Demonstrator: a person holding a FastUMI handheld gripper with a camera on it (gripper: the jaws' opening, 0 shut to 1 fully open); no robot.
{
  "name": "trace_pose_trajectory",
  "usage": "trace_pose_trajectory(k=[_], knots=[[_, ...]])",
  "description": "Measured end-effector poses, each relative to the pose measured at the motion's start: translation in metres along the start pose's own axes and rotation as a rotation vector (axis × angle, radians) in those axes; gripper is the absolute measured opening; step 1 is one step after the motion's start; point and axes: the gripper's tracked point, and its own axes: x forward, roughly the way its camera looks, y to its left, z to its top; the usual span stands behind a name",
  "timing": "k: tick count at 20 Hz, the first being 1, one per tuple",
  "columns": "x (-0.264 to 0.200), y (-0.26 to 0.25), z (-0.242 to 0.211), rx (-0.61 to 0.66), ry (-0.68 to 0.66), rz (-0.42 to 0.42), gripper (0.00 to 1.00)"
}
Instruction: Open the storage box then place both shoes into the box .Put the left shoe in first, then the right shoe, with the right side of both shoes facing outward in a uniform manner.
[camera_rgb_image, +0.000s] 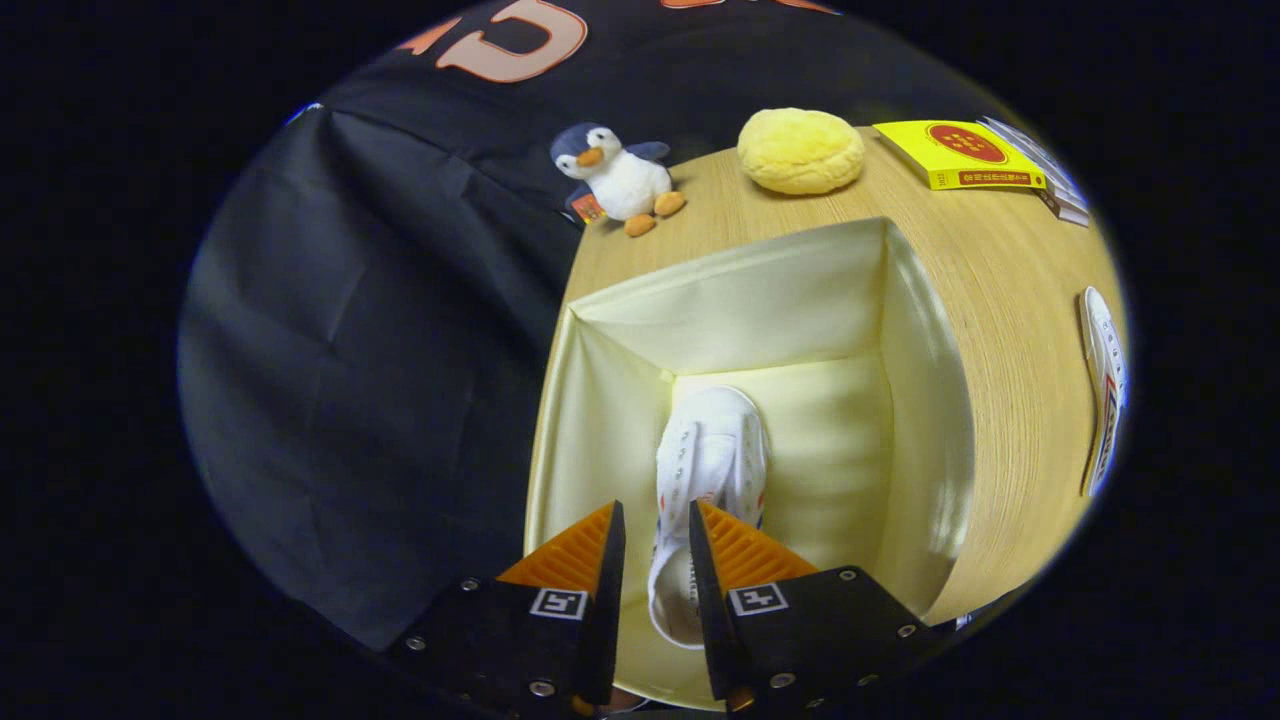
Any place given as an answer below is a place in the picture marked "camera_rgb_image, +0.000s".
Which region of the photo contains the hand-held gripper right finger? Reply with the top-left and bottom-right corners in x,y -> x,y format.
688,499 -> 947,715

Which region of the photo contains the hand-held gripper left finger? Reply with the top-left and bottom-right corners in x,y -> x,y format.
384,500 -> 627,719

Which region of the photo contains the white canvas shoe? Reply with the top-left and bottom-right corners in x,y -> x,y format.
1078,286 -> 1130,499
647,385 -> 769,649

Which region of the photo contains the cream fabric storage box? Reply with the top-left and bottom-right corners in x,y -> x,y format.
525,217 -> 976,713

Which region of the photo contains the black backdrop cloth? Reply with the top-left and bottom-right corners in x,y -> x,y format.
178,0 -> 1001,651

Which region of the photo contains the plush penguin toy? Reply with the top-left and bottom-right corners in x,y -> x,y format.
549,122 -> 687,239

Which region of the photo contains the round yellow plush cushion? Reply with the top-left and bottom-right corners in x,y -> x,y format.
737,107 -> 867,196

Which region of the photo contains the yellow book red circle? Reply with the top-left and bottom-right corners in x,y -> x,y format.
873,120 -> 1048,191

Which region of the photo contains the white book floral cover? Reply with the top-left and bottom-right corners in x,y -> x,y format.
980,117 -> 1077,193

